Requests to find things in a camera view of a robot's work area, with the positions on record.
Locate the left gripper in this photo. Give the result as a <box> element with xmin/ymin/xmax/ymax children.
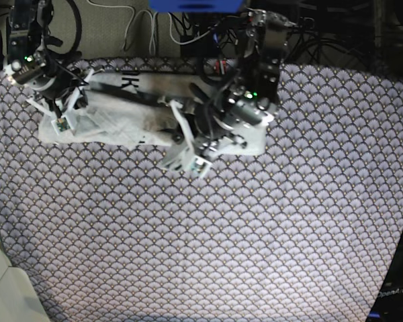
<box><xmin>157</xmin><ymin>92</ymin><xmax>275</xmax><ymax>171</ymax></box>

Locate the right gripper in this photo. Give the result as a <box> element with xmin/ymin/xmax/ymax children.
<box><xmin>11</xmin><ymin>62</ymin><xmax>104</xmax><ymax>116</ymax></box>

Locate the light grey T-shirt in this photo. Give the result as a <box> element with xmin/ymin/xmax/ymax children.
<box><xmin>38</xmin><ymin>72</ymin><xmax>212</xmax><ymax>150</ymax></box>

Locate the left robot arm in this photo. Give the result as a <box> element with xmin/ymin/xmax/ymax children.
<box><xmin>161</xmin><ymin>9</ymin><xmax>292</xmax><ymax>176</ymax></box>

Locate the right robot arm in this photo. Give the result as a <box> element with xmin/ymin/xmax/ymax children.
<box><xmin>3</xmin><ymin>1</ymin><xmax>89</xmax><ymax>119</ymax></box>

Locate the red table clamp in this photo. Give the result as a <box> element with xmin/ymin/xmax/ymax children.
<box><xmin>214</xmin><ymin>59</ymin><xmax>227</xmax><ymax>76</ymax></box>

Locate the fan-patterned tablecloth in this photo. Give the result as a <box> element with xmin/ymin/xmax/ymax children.
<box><xmin>0</xmin><ymin>65</ymin><xmax>403</xmax><ymax>321</ymax></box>

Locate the white plastic bin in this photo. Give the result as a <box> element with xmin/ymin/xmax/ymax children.
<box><xmin>0</xmin><ymin>244</ymin><xmax>50</xmax><ymax>321</ymax></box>

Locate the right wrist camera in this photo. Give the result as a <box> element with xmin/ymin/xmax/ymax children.
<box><xmin>51</xmin><ymin>114</ymin><xmax>77</xmax><ymax>135</ymax></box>

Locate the white cable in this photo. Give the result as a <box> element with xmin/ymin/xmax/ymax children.
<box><xmin>87</xmin><ymin>0</ymin><xmax>159</xmax><ymax>54</ymax></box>

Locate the black box with cables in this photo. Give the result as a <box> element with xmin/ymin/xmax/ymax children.
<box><xmin>179</xmin><ymin>36</ymin><xmax>212</xmax><ymax>58</ymax></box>

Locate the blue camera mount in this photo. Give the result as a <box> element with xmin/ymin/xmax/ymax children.
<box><xmin>149</xmin><ymin>0</ymin><xmax>244</xmax><ymax>13</ymax></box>

